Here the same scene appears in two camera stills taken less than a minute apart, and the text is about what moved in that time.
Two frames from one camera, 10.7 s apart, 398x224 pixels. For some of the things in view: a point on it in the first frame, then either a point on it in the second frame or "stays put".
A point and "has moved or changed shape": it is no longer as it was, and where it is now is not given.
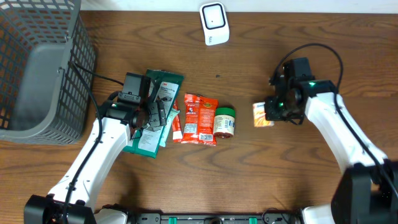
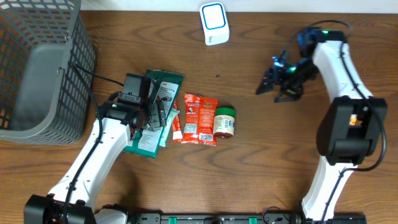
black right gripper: (272, 112) to (293, 94)
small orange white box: (259, 116) has moved or changed shape
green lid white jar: (224, 122) stays put
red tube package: (177, 130) stays put
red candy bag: (200, 122) stays put
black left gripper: (160, 110) stays put
